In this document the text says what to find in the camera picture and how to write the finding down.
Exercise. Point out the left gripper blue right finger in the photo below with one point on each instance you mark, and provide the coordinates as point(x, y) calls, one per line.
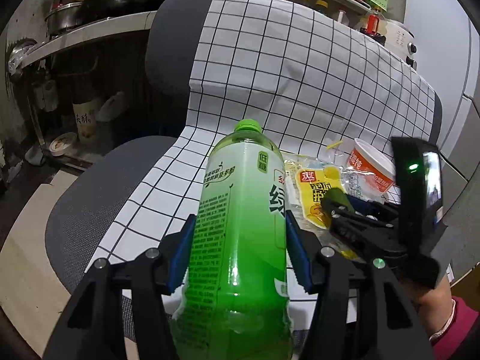
point(297, 254)

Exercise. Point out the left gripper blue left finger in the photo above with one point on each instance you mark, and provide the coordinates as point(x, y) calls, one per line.
point(178, 251)

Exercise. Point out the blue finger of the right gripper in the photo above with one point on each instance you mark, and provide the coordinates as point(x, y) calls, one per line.
point(335, 198)
point(359, 205)

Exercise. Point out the clear plastic wrapper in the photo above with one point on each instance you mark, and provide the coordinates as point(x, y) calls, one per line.
point(352, 181)

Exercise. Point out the yellow snack wrapper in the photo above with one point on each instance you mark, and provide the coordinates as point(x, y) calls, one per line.
point(313, 184)

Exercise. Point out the green tea plastic bottle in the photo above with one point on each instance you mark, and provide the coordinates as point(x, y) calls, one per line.
point(235, 300)

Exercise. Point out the white kitchen appliance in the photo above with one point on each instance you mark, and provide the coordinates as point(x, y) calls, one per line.
point(399, 40)

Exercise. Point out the person right hand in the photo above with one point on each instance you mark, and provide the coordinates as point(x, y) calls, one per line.
point(434, 307)

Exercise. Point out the orange white paper bowl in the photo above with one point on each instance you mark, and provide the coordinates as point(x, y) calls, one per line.
point(378, 170)

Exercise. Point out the clear plastic tray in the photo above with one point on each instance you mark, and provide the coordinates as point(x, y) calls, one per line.
point(337, 239)

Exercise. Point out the grey office chair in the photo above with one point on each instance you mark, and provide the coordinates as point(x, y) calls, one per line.
point(154, 116)

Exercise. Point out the white black grid cloth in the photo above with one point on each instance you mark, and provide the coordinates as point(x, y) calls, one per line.
point(313, 84)

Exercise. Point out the small floor dish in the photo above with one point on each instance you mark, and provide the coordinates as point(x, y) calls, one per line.
point(62, 144)

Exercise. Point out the white yellow label jar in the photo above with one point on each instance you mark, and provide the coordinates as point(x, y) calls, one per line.
point(86, 122)

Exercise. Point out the red label oil bottle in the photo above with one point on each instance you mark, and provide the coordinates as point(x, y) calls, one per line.
point(373, 21)

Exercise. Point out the grey white refrigerator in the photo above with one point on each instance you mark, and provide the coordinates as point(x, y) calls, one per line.
point(448, 58)

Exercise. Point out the steel counter shelf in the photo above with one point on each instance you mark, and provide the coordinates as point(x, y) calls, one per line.
point(90, 32)

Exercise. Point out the steel cooking pot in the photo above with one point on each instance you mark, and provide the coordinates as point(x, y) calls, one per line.
point(64, 15)

